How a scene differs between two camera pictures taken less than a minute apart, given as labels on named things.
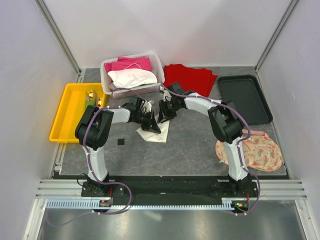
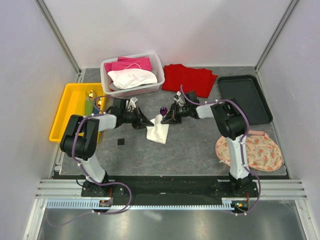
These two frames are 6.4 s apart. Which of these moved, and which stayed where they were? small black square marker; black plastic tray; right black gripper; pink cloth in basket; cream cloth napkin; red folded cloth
Moved: right black gripper; cream cloth napkin
Stayed: pink cloth in basket; black plastic tray; small black square marker; red folded cloth
